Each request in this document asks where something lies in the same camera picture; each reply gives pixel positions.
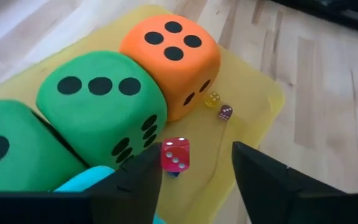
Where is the green foam die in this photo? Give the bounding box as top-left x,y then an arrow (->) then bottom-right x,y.
35,50 -> 168,170
0,99 -> 88,192

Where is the small yellow translucent die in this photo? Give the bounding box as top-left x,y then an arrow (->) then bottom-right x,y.
204,91 -> 221,108

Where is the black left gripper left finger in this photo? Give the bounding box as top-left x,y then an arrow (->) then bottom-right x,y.
0,142 -> 163,224

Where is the black metal rig frame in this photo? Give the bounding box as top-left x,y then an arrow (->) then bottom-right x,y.
268,0 -> 358,38

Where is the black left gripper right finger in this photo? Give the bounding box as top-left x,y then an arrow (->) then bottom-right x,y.
231,141 -> 358,224

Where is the teal foam die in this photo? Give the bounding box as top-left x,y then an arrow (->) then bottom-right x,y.
53,165 -> 167,224

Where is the orange foam die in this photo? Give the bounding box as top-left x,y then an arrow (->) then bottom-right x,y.
119,14 -> 222,122

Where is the small purple translucent die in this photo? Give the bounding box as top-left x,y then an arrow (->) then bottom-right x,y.
218,105 -> 234,121

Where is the small red translucent die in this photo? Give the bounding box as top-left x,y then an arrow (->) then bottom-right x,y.
161,137 -> 191,174

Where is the yellow translucent plastic bin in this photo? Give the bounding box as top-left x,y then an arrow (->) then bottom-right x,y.
0,3 -> 286,224

